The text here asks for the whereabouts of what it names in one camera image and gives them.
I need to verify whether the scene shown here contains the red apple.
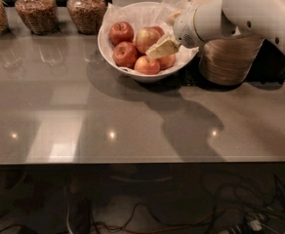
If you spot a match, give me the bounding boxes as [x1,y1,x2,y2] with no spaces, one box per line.
[112,41,138,68]
[109,21,134,46]
[150,26,165,36]
[158,54,176,70]

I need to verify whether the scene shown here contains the tangled cables on floor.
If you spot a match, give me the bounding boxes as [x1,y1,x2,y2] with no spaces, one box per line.
[93,173,285,234]

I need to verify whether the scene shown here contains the red apple front left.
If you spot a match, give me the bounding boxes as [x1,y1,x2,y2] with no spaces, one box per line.
[112,41,138,68]

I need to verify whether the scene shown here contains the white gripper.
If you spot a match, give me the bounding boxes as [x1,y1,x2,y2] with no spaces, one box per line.
[145,0,237,59]

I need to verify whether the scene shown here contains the red apple back left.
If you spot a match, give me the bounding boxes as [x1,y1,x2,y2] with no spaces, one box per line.
[109,21,134,46]

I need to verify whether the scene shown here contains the orange-red apple front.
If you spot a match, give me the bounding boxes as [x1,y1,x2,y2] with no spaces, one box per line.
[134,56,160,75]

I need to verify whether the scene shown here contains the white tissue paper liner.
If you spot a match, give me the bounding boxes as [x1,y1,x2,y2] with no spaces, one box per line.
[98,0,198,83]

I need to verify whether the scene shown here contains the middle glass cereal jar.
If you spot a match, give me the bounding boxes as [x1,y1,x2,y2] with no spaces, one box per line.
[15,0,59,35]

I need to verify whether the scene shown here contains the white ceramic bowl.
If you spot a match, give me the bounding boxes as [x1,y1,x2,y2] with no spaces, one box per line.
[97,1,200,84]

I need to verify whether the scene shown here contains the red apple back right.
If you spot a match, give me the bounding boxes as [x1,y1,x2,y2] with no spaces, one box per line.
[150,26,165,36]

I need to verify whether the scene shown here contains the right glass cereal jar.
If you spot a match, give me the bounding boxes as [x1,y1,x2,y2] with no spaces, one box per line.
[66,0,106,35]

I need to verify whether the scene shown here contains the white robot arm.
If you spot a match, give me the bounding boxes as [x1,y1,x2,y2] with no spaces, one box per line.
[146,0,285,59]

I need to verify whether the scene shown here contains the yellow-red apple centre top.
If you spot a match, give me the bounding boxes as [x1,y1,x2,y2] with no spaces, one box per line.
[135,27,161,54]

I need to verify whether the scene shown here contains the white cable under table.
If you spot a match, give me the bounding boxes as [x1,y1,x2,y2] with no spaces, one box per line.
[63,182,76,234]

